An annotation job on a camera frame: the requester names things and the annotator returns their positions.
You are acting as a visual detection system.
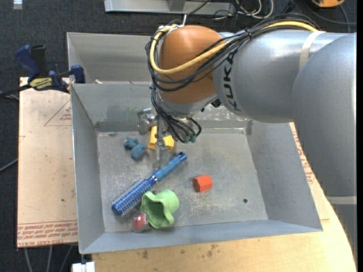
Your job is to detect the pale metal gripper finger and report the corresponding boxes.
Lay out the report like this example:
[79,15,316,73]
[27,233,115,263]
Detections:
[154,139,171,169]
[137,108,157,136]

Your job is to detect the yellow block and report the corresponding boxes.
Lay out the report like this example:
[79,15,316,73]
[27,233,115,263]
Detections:
[147,125,175,151]

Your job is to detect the blue-green lumpy toy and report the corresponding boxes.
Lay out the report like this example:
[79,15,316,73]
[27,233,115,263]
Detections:
[123,136,147,160]

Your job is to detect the blue hairbrush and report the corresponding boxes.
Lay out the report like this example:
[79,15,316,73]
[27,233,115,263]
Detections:
[111,151,188,218]

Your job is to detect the red-orange block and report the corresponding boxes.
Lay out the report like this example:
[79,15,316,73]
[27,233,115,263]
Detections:
[192,175,214,193]

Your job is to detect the green wavy-rimmed cup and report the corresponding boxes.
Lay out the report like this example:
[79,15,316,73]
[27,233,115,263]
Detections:
[139,189,180,230]

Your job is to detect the grey metal bin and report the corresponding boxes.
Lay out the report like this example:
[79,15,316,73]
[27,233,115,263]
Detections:
[67,32,323,255]

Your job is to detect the clear ball with red core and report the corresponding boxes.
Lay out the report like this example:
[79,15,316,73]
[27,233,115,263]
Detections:
[130,211,151,233]

